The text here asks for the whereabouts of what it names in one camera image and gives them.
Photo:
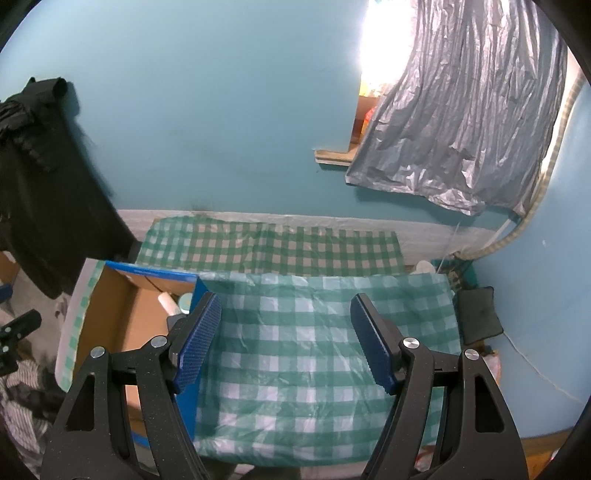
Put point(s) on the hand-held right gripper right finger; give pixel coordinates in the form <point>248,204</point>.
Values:
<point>374,344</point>

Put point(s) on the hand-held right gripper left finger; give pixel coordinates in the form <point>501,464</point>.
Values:
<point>198,341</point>

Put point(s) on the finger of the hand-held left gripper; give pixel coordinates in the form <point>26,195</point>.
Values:
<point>23,324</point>

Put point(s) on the teal round jar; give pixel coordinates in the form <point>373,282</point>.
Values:
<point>187,302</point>

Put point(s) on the white oval case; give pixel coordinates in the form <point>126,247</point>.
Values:
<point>167,303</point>

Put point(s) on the blue cardboard box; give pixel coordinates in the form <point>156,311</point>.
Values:
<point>120,314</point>

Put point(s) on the black white striped cloth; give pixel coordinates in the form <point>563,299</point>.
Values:
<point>23,406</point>

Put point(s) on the brown cardboard piece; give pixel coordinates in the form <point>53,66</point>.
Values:
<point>7,270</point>

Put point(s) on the light green checked plastic tablecloth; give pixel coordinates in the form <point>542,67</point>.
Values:
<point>300,369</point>

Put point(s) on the white cup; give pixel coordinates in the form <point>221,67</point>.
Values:
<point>425,266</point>

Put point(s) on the black cushion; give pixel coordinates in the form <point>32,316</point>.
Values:
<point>478,314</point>

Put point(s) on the dark green checked cloth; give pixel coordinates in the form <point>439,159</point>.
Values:
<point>277,249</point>

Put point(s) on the black hanging clothing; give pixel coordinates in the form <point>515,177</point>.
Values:
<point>41,198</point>

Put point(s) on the wooden window sill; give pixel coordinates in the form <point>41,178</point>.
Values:
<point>332,158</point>

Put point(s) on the silver crinkled curtain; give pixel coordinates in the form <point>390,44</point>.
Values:
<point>461,115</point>

